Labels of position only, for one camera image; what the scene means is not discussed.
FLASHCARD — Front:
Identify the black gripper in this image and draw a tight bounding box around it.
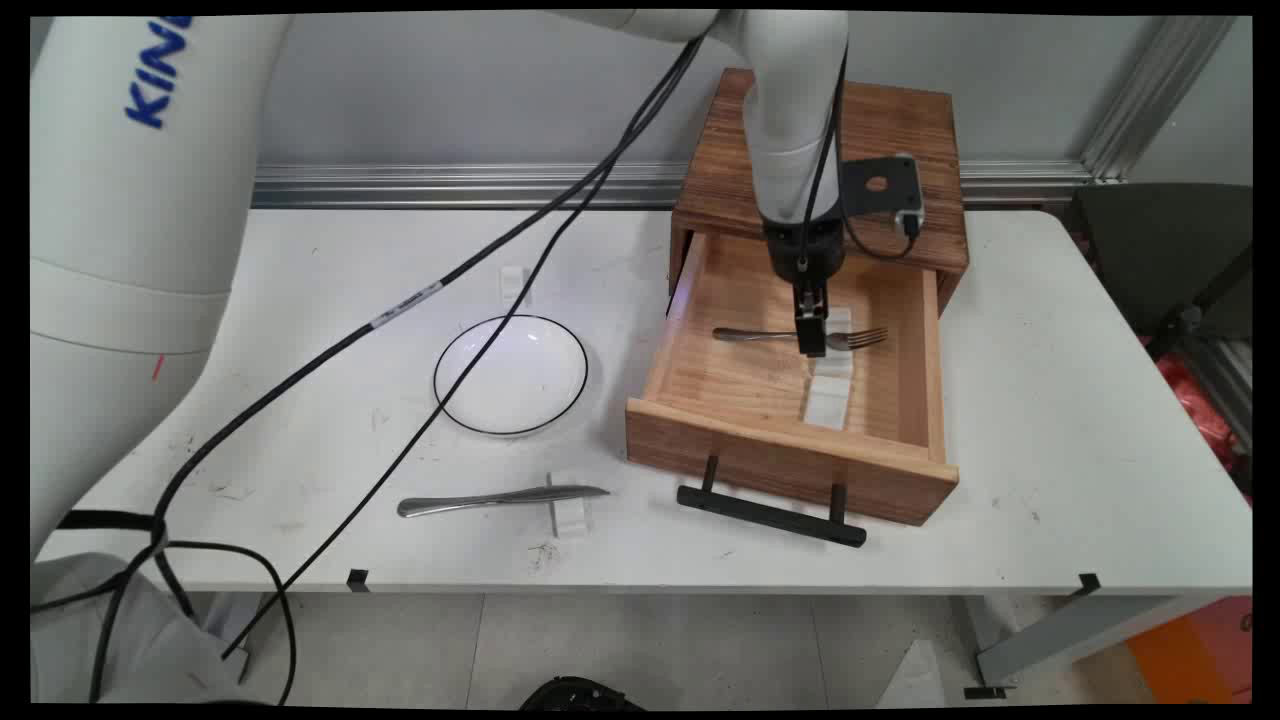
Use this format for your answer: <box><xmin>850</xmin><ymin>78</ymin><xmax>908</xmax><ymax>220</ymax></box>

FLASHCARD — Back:
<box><xmin>763</xmin><ymin>214</ymin><xmax>848</xmax><ymax>359</ymax></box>

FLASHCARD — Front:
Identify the silver metal knife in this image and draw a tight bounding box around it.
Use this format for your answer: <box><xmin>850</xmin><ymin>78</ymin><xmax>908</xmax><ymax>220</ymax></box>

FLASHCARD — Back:
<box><xmin>397</xmin><ymin>485</ymin><xmax>611</xmax><ymax>519</ymax></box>

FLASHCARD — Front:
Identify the silver metal fork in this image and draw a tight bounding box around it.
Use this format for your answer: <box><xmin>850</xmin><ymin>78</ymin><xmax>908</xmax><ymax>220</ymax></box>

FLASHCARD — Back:
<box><xmin>713</xmin><ymin>325</ymin><xmax>889</xmax><ymax>352</ymax></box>

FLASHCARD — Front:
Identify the light wooden open drawer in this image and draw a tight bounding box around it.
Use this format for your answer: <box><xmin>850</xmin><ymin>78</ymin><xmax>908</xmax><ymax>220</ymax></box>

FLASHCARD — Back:
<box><xmin>626</xmin><ymin>232</ymin><xmax>960</xmax><ymax>527</ymax></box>

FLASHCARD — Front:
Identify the dark wooden drawer cabinet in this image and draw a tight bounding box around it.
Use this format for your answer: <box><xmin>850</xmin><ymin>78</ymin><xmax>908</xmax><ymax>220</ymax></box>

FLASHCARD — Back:
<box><xmin>667</xmin><ymin>68</ymin><xmax>970</xmax><ymax>316</ymax></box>

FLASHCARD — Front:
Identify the white plate with black rim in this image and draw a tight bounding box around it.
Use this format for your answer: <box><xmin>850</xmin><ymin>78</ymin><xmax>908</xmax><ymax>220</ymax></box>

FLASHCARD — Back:
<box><xmin>433</xmin><ymin>314</ymin><xmax>590</xmax><ymax>438</ymax></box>

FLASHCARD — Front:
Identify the red bag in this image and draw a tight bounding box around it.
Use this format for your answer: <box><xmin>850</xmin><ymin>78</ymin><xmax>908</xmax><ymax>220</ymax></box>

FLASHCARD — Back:
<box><xmin>1140</xmin><ymin>335</ymin><xmax>1253</xmax><ymax>483</ymax></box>

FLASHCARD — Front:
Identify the grey table leg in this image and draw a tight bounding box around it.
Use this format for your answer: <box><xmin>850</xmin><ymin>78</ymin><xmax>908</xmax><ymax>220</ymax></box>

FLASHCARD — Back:
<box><xmin>963</xmin><ymin>595</ymin><xmax>1213</xmax><ymax>693</ymax></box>

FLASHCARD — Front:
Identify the black object on floor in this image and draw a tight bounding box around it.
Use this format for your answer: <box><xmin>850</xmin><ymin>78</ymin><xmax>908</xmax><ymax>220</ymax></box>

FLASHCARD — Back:
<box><xmin>518</xmin><ymin>676</ymin><xmax>646</xmax><ymax>713</ymax></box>

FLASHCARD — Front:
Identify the orange box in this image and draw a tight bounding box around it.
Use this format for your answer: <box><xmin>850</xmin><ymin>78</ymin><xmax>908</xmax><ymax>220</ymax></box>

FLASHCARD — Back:
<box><xmin>1125</xmin><ymin>597</ymin><xmax>1253</xmax><ymax>706</ymax></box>

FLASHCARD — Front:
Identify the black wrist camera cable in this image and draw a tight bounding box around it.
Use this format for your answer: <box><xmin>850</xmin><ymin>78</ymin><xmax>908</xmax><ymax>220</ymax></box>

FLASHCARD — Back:
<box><xmin>798</xmin><ymin>45</ymin><xmax>919</xmax><ymax>276</ymax></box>

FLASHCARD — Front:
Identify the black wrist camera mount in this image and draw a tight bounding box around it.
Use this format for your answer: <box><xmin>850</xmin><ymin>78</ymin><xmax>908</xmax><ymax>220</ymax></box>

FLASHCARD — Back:
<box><xmin>840</xmin><ymin>153</ymin><xmax>926</xmax><ymax>239</ymax></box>

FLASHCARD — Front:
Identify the black drawer handle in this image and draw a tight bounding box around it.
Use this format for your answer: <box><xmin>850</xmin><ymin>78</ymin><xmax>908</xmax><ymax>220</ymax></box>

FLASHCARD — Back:
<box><xmin>677</xmin><ymin>456</ymin><xmax>868</xmax><ymax>549</ymax></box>

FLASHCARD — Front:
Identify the plain black cable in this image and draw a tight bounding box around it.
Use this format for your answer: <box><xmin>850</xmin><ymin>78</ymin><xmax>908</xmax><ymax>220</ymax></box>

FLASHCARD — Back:
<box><xmin>150</xmin><ymin>40</ymin><xmax>701</xmax><ymax>703</ymax></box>

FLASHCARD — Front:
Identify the horizontal aluminium rail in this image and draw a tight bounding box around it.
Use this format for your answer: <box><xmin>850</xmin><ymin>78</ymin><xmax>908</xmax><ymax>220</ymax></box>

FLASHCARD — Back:
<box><xmin>250</xmin><ymin>162</ymin><xmax>1096</xmax><ymax>211</ymax></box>

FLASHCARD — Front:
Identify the black cable with white label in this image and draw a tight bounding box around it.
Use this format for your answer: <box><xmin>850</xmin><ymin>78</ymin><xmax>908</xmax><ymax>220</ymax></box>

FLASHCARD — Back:
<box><xmin>30</xmin><ymin>35</ymin><xmax>706</xmax><ymax>703</ymax></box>

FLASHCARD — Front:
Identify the slanted aluminium post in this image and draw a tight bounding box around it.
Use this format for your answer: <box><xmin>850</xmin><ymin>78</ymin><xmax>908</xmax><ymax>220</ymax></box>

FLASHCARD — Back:
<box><xmin>1080</xmin><ymin>15</ymin><xmax>1241</xmax><ymax>184</ymax></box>

